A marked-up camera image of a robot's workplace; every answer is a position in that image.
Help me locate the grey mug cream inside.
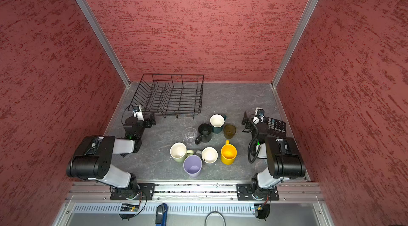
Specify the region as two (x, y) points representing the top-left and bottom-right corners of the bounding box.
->
(196, 147), (218, 165)

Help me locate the black cable loop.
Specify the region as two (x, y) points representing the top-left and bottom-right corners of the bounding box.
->
(204, 211), (226, 226)

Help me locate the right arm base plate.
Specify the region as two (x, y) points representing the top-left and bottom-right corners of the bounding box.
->
(236, 183), (279, 201)

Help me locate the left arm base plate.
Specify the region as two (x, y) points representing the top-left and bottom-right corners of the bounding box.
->
(110, 183), (156, 201)

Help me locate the clear plastic cup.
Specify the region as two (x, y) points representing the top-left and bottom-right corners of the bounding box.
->
(182, 127), (198, 144)

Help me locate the black mug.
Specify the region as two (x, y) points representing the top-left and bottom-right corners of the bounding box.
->
(194, 124), (213, 145)

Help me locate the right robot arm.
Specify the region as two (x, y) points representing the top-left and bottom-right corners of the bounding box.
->
(237, 109), (306, 201)

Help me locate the right corner aluminium profile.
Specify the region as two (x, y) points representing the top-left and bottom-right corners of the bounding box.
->
(272, 0), (319, 88)

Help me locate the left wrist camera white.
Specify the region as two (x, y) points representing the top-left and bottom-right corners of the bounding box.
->
(131, 105), (144, 121)

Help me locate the teal mug white inside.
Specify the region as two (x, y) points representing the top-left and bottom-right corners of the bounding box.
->
(210, 114), (226, 134)

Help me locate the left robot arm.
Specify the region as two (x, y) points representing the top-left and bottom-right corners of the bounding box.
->
(67, 113), (156, 200)

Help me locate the lavender cup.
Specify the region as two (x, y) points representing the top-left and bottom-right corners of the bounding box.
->
(183, 155), (203, 178)

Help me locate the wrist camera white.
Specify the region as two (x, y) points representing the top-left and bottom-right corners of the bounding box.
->
(256, 107), (265, 118)
(131, 105), (144, 121)

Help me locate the yellow mug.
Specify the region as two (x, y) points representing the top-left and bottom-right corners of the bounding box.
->
(221, 140), (238, 165)

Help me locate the blue handled tool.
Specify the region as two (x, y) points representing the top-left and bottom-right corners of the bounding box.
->
(155, 203), (168, 226)

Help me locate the light green mug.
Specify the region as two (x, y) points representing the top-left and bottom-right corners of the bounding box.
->
(170, 142), (194, 163)

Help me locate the black wire dish rack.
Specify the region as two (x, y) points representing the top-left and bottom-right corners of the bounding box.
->
(126, 74), (204, 118)

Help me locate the corner aluminium profile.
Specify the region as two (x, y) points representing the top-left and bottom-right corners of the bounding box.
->
(272, 0), (319, 88)
(75, 0), (131, 87)

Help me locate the front aluminium rail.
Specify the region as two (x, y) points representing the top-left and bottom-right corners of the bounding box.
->
(64, 180), (326, 203)

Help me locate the black calculator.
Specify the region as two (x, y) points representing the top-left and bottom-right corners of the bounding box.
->
(267, 118), (286, 139)

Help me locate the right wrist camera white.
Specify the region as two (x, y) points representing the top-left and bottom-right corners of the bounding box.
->
(256, 107), (265, 118)

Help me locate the left corner aluminium profile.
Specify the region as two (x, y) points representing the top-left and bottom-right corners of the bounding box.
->
(75, 0), (131, 87)

